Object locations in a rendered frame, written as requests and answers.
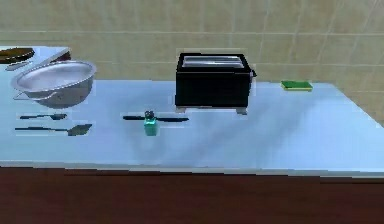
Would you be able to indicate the black knife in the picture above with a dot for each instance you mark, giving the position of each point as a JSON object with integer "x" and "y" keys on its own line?
{"x": 173, "y": 119}

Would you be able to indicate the black toaster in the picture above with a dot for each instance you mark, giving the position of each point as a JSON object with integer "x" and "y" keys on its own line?
{"x": 212, "y": 87}

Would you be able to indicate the green spray bottle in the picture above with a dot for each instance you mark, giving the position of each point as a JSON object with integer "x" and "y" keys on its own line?
{"x": 150, "y": 126}

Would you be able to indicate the brown counter cabinet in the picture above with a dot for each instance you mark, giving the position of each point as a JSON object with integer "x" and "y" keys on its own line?
{"x": 192, "y": 196}

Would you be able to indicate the green sponge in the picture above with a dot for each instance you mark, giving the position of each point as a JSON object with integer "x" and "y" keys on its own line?
{"x": 296, "y": 85}

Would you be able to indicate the black spatula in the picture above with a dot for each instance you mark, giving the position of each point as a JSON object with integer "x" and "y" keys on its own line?
{"x": 78, "y": 129}

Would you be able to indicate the silver metal bowl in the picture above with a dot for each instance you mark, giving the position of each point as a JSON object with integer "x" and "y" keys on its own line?
{"x": 55, "y": 83}

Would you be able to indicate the black spoon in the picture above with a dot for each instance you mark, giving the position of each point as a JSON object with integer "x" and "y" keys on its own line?
{"x": 43, "y": 116}

